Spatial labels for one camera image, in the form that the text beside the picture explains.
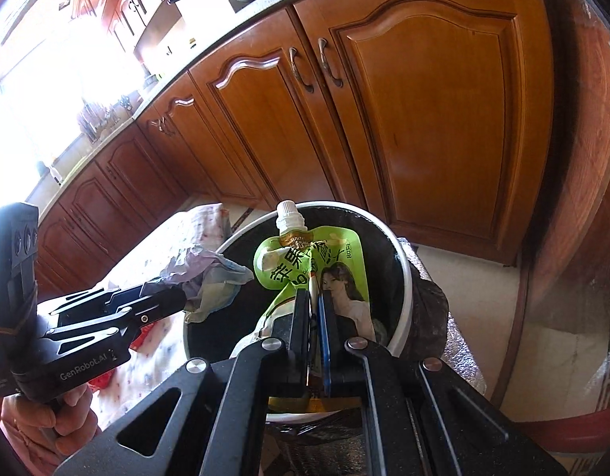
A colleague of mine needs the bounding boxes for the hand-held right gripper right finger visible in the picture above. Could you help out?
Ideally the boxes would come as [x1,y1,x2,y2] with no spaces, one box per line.
[318,292,570,476]

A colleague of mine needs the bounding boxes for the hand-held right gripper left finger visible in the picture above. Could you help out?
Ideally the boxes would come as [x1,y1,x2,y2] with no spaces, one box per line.
[52,289,313,476]

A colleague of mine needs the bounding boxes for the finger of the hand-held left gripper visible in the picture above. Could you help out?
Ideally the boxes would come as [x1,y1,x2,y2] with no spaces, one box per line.
[43,290,188,354]
[48,282,163,319]

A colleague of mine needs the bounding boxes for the green spouted drink pouch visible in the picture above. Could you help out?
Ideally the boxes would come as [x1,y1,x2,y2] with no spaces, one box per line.
[254,201,378,414]

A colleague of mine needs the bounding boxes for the pale colourful wrapper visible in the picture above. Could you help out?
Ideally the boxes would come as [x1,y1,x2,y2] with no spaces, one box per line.
[159,244,255,325]

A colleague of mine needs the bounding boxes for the white-rimmed black trash bin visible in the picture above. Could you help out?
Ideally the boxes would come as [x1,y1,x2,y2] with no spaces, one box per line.
[182,201,451,476]

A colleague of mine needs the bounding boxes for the person's left hand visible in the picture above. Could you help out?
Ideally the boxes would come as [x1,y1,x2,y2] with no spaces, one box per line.
[0,384,100,457]

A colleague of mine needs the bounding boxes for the red snack wrapper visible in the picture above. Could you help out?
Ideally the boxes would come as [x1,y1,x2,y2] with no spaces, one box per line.
[89,324,158,392]

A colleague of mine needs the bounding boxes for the white dotted tablecloth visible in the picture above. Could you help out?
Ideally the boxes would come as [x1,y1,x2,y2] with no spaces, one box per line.
[89,202,234,430]

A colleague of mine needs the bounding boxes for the silver foil mat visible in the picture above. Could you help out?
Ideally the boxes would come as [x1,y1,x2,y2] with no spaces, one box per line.
[397,238,487,398]

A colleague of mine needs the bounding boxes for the utensil holder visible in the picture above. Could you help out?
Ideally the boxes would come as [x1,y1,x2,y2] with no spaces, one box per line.
[77,93,137,144]

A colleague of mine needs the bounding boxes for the kitchen window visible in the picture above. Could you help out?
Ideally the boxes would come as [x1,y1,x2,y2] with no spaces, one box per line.
[0,0,142,199]

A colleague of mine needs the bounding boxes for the wooden lower kitchen cabinets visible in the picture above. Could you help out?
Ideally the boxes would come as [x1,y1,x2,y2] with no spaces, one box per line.
[35,0,556,303]

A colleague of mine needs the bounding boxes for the glossy wooden door frame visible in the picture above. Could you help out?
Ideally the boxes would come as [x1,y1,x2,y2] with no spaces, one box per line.
[520,0,610,427]

